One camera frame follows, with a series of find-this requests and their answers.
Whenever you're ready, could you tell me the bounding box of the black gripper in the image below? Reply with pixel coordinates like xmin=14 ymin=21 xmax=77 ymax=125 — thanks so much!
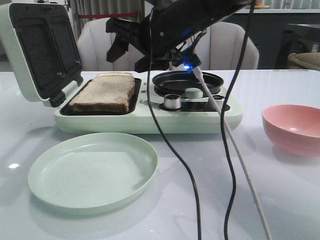
xmin=105 ymin=14 xmax=195 ymax=73

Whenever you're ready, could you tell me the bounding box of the bread slice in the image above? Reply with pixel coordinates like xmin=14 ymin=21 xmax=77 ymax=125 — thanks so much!
xmin=69 ymin=76 xmax=136 ymax=113
xmin=96 ymin=71 xmax=134 ymax=79

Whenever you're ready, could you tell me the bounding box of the green breakfast maker lid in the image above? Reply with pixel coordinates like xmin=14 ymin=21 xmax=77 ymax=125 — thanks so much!
xmin=0 ymin=2 xmax=83 ymax=108

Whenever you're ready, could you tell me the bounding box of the pink bowl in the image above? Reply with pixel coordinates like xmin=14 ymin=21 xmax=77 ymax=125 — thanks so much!
xmin=262 ymin=104 xmax=320 ymax=158

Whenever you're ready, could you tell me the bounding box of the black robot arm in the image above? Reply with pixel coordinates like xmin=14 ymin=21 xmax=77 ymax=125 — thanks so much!
xmin=105 ymin=0 xmax=252 ymax=73

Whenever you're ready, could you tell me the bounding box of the green breakfast maker base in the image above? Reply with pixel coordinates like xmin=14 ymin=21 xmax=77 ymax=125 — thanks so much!
xmin=54 ymin=76 xmax=244 ymax=135

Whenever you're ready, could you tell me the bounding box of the left grey upholstered chair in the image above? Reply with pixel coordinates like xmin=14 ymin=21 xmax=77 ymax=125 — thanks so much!
xmin=77 ymin=18 xmax=143 ymax=72

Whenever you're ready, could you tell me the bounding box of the grey upholstered chair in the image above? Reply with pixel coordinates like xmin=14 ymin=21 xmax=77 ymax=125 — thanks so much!
xmin=195 ymin=22 xmax=245 ymax=70
xmin=77 ymin=18 xmax=143 ymax=72

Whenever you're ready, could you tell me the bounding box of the red barrier belt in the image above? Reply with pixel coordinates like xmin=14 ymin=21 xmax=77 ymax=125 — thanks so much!
xmin=78 ymin=12 xmax=140 ymax=19

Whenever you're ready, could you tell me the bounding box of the black round frying pan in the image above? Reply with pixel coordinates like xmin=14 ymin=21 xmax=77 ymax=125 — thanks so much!
xmin=152 ymin=70 xmax=224 ymax=97

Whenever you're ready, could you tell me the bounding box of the gripper circuit board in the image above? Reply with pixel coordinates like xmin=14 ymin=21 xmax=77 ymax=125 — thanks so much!
xmin=172 ymin=48 xmax=202 ymax=72

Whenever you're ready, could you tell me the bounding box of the left silver control knob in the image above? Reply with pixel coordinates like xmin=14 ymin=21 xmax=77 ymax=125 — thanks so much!
xmin=163 ymin=93 xmax=182 ymax=110

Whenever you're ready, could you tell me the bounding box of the silver control knob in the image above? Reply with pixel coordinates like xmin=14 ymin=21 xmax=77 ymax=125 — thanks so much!
xmin=163 ymin=93 xmax=182 ymax=110
xmin=212 ymin=94 xmax=225 ymax=101

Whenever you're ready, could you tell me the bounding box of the right grey upholstered chair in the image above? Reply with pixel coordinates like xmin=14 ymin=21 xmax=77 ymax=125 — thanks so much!
xmin=195 ymin=22 xmax=245 ymax=70

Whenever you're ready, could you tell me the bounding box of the right silver control knob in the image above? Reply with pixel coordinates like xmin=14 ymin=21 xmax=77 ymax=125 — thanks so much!
xmin=212 ymin=94 xmax=225 ymax=101

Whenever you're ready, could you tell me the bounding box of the light green round plate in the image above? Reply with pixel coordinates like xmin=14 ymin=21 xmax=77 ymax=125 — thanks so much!
xmin=28 ymin=132 xmax=158 ymax=215

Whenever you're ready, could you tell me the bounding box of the fruit plate on counter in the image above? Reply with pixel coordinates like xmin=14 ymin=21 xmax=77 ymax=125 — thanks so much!
xmin=254 ymin=2 xmax=270 ymax=10

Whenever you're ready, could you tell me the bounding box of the beige cushion basket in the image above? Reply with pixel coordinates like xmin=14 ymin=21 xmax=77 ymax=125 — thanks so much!
xmin=287 ymin=52 xmax=320 ymax=71

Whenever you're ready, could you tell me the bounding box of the green round pan handle knob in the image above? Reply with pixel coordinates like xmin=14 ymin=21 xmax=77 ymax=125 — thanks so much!
xmin=184 ymin=87 xmax=203 ymax=99

